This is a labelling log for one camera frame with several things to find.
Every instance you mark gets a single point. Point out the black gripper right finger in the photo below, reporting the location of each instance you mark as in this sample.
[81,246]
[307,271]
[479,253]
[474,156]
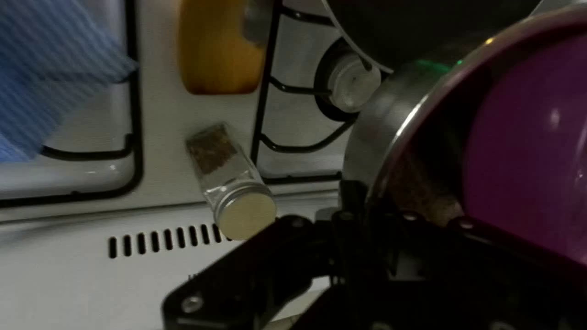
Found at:
[410,273]

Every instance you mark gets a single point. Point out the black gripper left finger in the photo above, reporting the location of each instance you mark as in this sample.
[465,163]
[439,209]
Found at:
[248,286]

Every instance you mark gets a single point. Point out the silver metal bowl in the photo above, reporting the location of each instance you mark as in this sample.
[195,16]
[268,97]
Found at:
[406,148]

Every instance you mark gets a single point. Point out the glass spice jar on stove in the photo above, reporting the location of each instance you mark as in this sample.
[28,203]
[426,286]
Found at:
[232,185]

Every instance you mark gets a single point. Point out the white gas stove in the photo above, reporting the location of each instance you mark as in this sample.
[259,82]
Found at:
[98,240]

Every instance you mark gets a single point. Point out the black frying pan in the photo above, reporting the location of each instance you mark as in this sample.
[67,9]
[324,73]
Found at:
[395,31]

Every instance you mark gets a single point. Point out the blue cloth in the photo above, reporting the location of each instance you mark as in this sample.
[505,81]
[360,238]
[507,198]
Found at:
[54,57]

